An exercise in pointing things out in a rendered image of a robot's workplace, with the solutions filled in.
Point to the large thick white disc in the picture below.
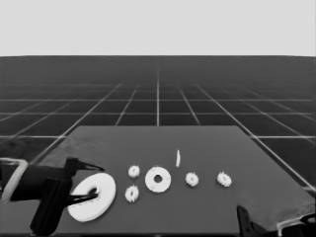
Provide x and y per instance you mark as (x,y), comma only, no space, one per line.
(102,197)

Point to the white round carrier with pins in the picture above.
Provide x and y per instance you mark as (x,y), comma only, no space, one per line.
(150,179)

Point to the small thin white T-piece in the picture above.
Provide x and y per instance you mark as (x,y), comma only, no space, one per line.
(178,159)

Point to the small white toothed gear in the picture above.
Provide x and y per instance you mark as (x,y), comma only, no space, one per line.
(131,172)
(189,180)
(128,195)
(221,180)

